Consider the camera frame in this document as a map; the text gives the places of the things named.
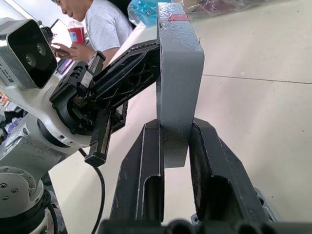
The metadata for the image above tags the person in grey t-shirt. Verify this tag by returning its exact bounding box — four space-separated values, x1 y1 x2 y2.
52 0 134 62

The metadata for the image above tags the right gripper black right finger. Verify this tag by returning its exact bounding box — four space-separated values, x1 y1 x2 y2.
189 117 271 224

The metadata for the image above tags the grey box lid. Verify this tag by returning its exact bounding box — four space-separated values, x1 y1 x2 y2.
156 2 205 169

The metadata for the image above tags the blue box in clear bag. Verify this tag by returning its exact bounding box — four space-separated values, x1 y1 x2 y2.
127 0 159 27

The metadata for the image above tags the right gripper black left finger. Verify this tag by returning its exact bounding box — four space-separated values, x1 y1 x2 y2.
109 118 165 224

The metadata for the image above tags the red drink cup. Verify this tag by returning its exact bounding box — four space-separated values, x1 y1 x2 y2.
67 20 86 46

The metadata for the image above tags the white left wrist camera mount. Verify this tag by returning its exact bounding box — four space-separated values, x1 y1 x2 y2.
0 17 99 150

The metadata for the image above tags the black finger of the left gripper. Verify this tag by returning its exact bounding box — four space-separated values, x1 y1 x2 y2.
91 60 161 111
94 39 160 86

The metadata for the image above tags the maroon item in clear bag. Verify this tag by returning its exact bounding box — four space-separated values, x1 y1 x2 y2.
186 0 236 13

